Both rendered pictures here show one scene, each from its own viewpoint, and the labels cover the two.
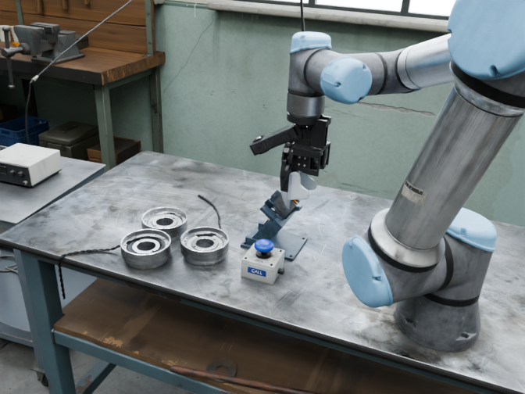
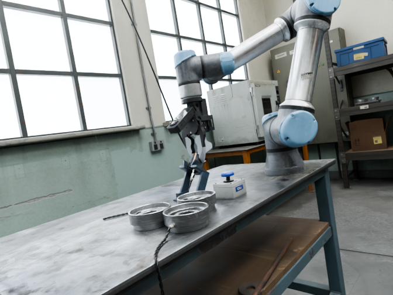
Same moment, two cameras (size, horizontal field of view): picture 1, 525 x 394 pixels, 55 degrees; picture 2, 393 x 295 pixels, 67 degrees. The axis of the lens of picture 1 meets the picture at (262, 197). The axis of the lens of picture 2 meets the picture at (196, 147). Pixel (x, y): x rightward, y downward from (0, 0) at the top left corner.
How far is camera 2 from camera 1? 112 cm
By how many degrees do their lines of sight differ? 69
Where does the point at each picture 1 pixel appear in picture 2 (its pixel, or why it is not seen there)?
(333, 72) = (227, 55)
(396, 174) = not seen: hidden behind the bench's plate
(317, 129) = (203, 103)
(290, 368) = (254, 264)
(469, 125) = (320, 37)
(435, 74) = (247, 57)
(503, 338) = not seen: hidden behind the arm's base
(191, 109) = not seen: outside the picture
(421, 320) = (295, 161)
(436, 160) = (314, 55)
